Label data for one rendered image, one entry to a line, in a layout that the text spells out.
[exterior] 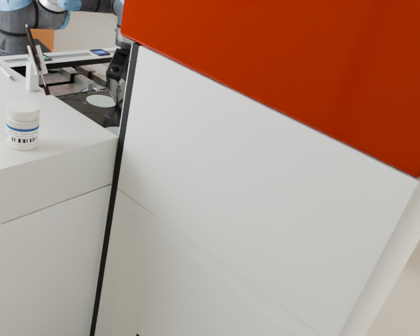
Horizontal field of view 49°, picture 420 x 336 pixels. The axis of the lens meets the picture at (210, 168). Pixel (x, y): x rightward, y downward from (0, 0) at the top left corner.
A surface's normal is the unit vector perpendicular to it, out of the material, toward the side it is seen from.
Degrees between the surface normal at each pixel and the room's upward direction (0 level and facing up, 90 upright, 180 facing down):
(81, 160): 90
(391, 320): 0
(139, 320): 90
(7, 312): 90
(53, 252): 90
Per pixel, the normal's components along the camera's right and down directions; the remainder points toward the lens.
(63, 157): 0.76, 0.46
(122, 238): -0.61, 0.25
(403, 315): 0.22, -0.85
